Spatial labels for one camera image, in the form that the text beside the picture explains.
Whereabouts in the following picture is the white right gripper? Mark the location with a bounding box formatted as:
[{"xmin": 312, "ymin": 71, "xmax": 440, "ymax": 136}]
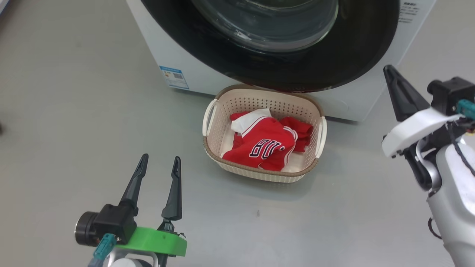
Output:
[{"xmin": 381, "ymin": 65, "xmax": 465, "ymax": 158}]

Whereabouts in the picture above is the blue energy label sticker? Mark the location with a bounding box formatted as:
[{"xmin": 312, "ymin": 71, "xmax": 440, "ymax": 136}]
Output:
[{"xmin": 159, "ymin": 65, "xmax": 190, "ymax": 90}]

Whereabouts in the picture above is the teal right camera cable plug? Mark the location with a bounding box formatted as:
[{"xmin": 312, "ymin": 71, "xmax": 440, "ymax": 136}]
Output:
[{"xmin": 456, "ymin": 99, "xmax": 475, "ymax": 120}]

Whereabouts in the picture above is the teal left camera cable plug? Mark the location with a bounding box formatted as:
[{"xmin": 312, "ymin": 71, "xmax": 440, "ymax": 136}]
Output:
[{"xmin": 88, "ymin": 233, "xmax": 117, "ymax": 267}]

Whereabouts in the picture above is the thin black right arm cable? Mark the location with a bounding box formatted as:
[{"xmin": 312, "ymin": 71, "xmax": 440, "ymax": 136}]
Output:
[{"xmin": 446, "ymin": 122, "xmax": 475, "ymax": 179}]

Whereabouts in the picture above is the red and white jersey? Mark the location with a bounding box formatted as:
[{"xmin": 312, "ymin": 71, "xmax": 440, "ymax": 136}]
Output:
[{"xmin": 222, "ymin": 108, "xmax": 314, "ymax": 172}]

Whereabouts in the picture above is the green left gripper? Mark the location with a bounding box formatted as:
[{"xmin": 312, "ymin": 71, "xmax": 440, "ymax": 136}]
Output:
[{"xmin": 115, "ymin": 154, "xmax": 188, "ymax": 257}]

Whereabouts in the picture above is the cream perforated laundry basket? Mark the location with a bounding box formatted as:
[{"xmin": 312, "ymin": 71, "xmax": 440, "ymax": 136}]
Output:
[{"xmin": 202, "ymin": 84, "xmax": 328, "ymax": 184}]

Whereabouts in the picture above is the white front-load washing machine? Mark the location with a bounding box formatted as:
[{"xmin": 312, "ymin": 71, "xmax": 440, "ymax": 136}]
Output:
[{"xmin": 126, "ymin": 0, "xmax": 437, "ymax": 122}]

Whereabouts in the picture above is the washing machine door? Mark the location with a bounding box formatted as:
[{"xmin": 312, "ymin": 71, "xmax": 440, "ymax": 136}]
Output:
[{"xmin": 140, "ymin": 0, "xmax": 401, "ymax": 93}]

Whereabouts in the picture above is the teal camera cable plug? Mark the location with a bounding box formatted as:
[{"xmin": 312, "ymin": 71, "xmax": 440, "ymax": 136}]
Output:
[
  {"xmin": 456, "ymin": 99, "xmax": 475, "ymax": 120},
  {"xmin": 88, "ymin": 233, "xmax": 117, "ymax": 267}
]

